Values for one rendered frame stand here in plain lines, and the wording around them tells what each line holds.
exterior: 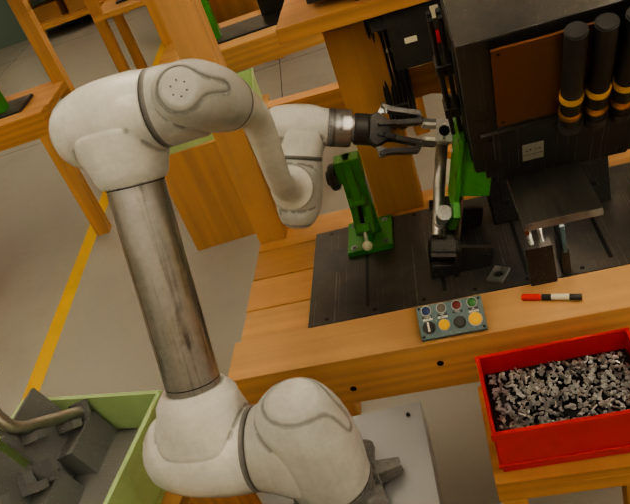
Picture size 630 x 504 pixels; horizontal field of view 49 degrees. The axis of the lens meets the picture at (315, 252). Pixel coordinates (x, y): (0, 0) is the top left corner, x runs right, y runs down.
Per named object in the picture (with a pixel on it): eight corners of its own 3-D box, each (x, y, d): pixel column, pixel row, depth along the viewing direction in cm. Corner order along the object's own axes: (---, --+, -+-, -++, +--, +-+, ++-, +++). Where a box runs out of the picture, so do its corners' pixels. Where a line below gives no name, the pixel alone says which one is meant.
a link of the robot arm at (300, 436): (369, 511, 118) (332, 429, 106) (270, 518, 123) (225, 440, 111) (374, 434, 131) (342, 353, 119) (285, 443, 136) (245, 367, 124)
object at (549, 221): (604, 219, 141) (603, 207, 140) (524, 236, 145) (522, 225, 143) (559, 134, 173) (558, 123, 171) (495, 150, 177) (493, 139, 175)
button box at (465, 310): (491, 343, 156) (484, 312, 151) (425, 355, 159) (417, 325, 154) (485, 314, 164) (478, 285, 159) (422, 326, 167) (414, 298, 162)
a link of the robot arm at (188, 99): (247, 56, 117) (175, 75, 121) (202, 33, 99) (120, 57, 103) (261, 133, 117) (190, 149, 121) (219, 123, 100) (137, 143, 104)
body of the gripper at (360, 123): (353, 141, 160) (393, 143, 161) (354, 106, 161) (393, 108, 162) (350, 150, 168) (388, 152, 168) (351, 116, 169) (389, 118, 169)
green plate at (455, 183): (487, 217, 163) (497, 136, 151) (452, 217, 164) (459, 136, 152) (481, 192, 172) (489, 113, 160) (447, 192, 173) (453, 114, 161)
